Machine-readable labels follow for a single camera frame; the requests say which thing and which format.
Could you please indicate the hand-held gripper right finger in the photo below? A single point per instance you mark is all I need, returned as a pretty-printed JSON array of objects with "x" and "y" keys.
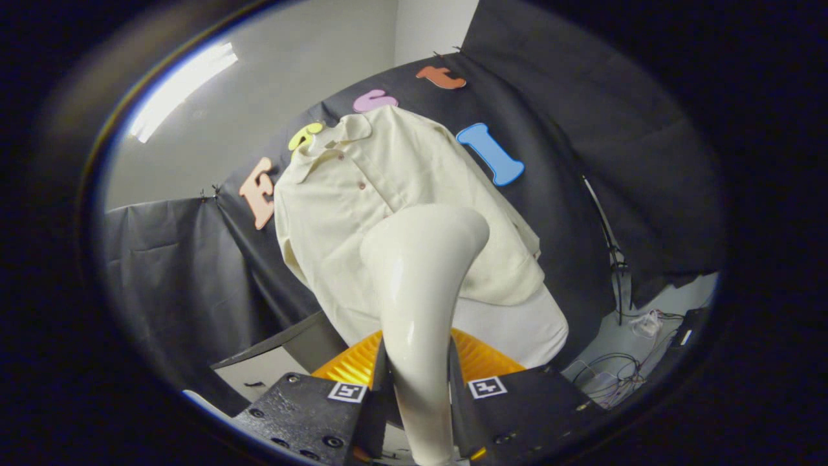
[{"x": 459, "y": 408}]

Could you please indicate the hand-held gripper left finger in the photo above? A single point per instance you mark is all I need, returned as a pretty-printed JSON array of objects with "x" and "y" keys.
[{"x": 377, "y": 408}]

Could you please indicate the cream button-up shirt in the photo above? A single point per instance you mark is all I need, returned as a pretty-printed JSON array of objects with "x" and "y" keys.
[{"x": 336, "y": 213}]

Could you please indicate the grey drawer cabinet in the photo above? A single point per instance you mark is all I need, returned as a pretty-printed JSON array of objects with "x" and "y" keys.
[{"x": 310, "y": 340}]

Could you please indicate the white mannequin stand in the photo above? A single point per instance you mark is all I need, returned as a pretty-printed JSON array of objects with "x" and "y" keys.
[{"x": 517, "y": 327}]

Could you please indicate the small white object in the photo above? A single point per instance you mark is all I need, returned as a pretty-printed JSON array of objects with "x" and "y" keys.
[{"x": 647, "y": 323}]

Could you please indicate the thin dark pole stand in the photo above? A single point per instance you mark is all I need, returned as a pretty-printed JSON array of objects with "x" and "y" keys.
[{"x": 614, "y": 259}]

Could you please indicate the black flat device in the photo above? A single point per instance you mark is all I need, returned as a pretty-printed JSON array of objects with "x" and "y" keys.
[{"x": 692, "y": 330}]

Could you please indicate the ceiling light panel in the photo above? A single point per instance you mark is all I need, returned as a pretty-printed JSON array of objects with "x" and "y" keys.
[{"x": 181, "y": 87}]

